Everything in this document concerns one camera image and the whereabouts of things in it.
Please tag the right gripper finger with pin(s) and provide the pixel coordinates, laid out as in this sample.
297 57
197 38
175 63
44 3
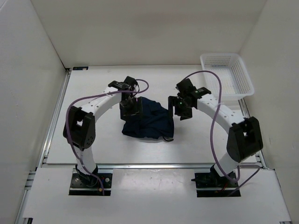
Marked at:
173 106
185 116

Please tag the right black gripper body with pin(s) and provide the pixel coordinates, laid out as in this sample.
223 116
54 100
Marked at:
181 106

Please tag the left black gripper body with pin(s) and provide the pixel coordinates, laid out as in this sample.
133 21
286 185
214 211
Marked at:
128 107

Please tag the navy blue shorts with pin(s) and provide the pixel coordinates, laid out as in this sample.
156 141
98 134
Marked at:
153 122

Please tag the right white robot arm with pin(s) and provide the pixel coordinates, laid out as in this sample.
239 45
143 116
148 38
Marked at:
244 134

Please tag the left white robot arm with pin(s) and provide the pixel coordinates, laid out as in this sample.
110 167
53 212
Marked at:
80 123

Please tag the white plastic basket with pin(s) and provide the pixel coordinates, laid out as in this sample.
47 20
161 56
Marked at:
231 70

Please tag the aluminium front rail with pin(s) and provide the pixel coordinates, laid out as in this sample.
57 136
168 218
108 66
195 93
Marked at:
156 166

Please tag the aluminium rail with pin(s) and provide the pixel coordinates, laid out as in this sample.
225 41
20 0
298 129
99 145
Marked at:
47 142
257 158
156 166

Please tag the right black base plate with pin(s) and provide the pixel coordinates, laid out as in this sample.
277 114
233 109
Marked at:
209 187

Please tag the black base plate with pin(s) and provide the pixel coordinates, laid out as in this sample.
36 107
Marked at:
209 187
78 188

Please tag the aluminium right side rail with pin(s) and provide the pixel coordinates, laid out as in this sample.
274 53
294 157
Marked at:
257 158

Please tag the aluminium left side rail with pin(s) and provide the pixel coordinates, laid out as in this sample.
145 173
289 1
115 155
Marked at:
47 142

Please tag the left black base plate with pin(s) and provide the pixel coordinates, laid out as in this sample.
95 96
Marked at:
78 188

